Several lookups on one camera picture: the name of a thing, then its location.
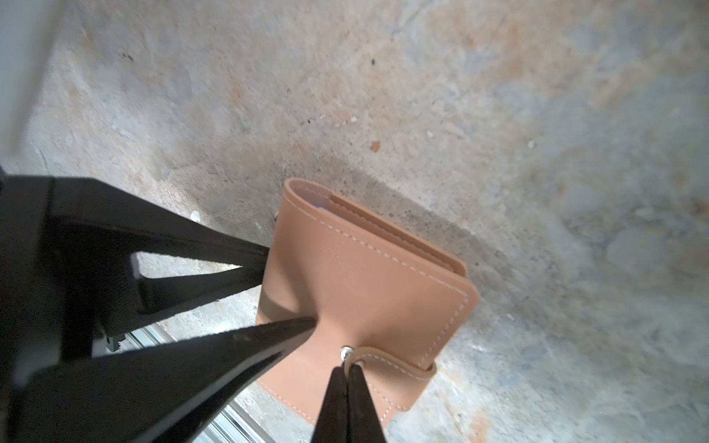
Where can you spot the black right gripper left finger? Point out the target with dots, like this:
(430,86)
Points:
(332,425)

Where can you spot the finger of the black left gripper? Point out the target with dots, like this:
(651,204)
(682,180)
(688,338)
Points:
(133,263)
(164,393)

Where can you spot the tan leather card holder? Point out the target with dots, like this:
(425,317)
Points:
(383,298)

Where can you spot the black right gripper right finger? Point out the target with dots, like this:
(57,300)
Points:
(363,422)

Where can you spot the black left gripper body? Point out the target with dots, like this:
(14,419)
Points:
(47,329)

